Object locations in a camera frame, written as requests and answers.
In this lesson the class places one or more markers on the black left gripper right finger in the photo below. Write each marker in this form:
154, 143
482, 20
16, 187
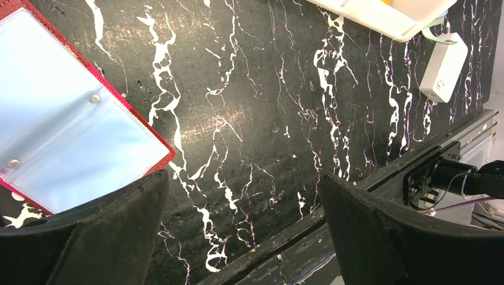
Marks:
377, 241

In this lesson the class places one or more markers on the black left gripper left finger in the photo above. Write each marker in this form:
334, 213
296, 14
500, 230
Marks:
109, 240

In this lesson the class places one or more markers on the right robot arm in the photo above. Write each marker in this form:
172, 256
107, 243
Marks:
428, 179

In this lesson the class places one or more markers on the red open card holder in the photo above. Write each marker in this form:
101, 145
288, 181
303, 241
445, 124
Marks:
67, 136

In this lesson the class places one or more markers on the green open card holder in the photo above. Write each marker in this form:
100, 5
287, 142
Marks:
427, 33

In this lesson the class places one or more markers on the white power bank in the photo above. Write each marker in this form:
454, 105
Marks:
444, 69

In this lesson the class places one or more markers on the white divided plastic tray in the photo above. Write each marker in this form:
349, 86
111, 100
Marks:
399, 20

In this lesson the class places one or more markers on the aluminium frame rail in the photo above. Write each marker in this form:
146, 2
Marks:
468, 133

